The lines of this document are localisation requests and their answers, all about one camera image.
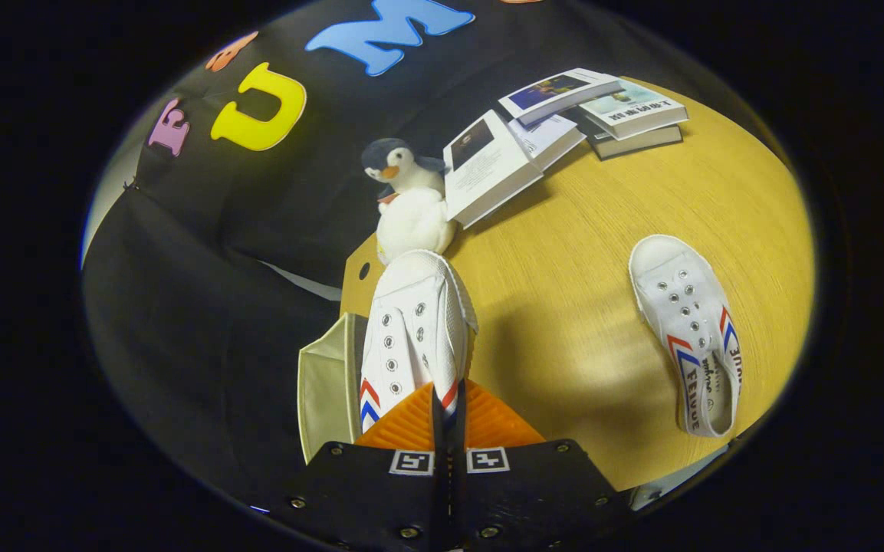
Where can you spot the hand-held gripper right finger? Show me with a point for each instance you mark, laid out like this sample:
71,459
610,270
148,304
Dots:
461,460

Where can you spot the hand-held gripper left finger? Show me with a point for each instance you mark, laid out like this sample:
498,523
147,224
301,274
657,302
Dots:
439,460

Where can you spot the grey fabric storage box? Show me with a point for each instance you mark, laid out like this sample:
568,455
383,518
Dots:
326,383

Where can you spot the white canvas shoe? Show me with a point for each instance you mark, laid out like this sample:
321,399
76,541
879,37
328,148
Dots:
679,307
411,322

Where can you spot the penguin plush toy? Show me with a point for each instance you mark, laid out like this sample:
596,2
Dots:
411,222

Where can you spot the black backdrop cloth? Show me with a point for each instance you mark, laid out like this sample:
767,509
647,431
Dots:
204,307

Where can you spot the white book with portrait cover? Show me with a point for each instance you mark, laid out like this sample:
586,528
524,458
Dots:
488,169

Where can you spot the plain white book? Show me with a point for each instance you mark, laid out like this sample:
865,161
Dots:
549,134

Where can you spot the dark grey book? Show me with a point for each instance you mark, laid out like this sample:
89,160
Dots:
633,144

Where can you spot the book with blue picture cover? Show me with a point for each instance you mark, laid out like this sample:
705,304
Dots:
557,88

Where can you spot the book with pale teal cover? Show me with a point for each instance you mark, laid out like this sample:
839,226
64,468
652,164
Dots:
633,107

